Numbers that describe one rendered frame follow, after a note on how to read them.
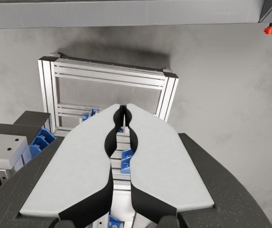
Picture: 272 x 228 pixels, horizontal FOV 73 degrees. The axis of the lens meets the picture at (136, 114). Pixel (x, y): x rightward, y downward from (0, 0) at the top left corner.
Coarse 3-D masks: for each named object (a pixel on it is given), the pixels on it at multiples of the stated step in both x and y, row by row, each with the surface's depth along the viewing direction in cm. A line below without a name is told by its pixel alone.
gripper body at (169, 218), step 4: (164, 216) 6; (168, 216) 6; (172, 216) 6; (64, 220) 5; (68, 220) 5; (160, 220) 5; (164, 220) 5; (168, 220) 5; (172, 220) 5; (176, 220) 5; (56, 224) 5; (60, 224) 5; (64, 224) 5; (68, 224) 5; (72, 224) 5; (160, 224) 5; (164, 224) 5; (168, 224) 5; (172, 224) 5; (176, 224) 5
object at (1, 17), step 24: (0, 0) 30; (24, 0) 30; (48, 0) 31; (72, 0) 31; (96, 0) 31; (120, 0) 31; (144, 0) 31; (168, 0) 31; (192, 0) 31; (216, 0) 31; (240, 0) 31; (264, 0) 32; (0, 24) 32; (24, 24) 32; (48, 24) 32; (72, 24) 32; (96, 24) 33; (120, 24) 33; (144, 24) 33; (168, 24) 33
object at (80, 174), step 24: (96, 120) 10; (120, 120) 12; (72, 144) 9; (96, 144) 8; (48, 168) 7; (72, 168) 7; (96, 168) 7; (48, 192) 6; (72, 192) 6; (96, 192) 6; (48, 216) 6; (72, 216) 6; (96, 216) 7
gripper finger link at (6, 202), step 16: (32, 160) 8; (48, 160) 8; (16, 176) 7; (32, 176) 7; (0, 192) 6; (16, 192) 6; (0, 208) 6; (16, 208) 6; (0, 224) 5; (16, 224) 5; (32, 224) 5; (48, 224) 5
